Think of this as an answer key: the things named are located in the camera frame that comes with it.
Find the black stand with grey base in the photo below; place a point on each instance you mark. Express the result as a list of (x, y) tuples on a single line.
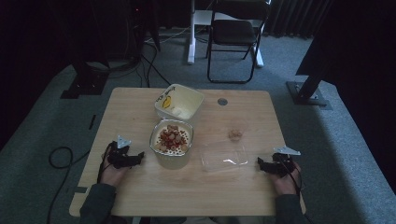
[(308, 90)]

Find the black marker pen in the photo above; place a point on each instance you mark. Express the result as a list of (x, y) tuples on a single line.
[(92, 121)]

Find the black stand with base plate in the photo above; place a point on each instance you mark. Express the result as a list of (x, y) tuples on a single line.
[(85, 82)]

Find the cream square plastic bowl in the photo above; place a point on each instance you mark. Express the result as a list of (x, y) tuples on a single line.
[(180, 102)]

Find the person's left hand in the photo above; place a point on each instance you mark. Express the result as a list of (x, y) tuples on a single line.
[(111, 174)]

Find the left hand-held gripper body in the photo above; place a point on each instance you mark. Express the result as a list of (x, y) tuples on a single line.
[(120, 155)]

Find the black folding chair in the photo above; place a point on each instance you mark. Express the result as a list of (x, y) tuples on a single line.
[(233, 34)]

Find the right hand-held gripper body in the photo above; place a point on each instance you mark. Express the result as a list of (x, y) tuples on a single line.
[(284, 161)]

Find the person's right hand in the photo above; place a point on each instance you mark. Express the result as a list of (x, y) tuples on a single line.
[(286, 183)]

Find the grey round table grommet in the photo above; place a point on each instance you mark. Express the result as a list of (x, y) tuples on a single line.
[(222, 101)]

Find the clear tub of topped dessert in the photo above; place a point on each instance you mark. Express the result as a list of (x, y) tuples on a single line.
[(172, 140)]

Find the clear plastic lid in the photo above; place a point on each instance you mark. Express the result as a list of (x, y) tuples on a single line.
[(223, 157)]

